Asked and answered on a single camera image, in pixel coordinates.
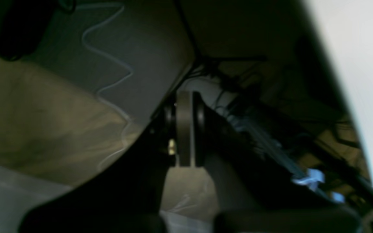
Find white wavy cable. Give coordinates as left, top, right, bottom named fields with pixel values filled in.
left=75, top=3, right=135, bottom=172

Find tangled black cables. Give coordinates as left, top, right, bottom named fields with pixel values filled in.
left=186, top=55, right=373, bottom=220

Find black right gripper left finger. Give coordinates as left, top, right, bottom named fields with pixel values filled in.
left=18, top=97, right=176, bottom=233

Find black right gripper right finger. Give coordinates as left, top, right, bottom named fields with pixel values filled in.
left=177, top=92, right=362, bottom=233

